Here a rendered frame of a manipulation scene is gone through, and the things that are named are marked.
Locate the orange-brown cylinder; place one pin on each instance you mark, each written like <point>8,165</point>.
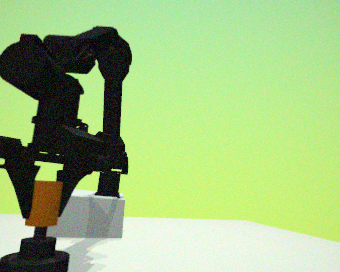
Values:
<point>45,203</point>

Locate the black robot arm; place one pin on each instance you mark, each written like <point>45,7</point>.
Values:
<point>38,69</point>

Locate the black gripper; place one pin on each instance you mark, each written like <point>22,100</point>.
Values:
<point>19,160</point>

